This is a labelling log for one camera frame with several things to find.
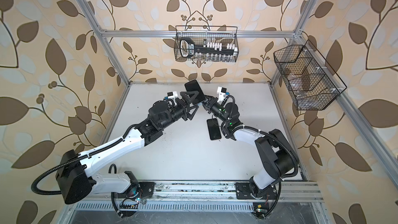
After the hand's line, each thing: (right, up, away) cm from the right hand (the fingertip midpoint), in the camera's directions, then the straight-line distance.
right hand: (197, 96), depth 76 cm
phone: (+10, -21, +20) cm, 30 cm away
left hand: (0, 0, -9) cm, 9 cm away
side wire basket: (+55, +6, -3) cm, 56 cm away
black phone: (-2, +5, +2) cm, 6 cm away
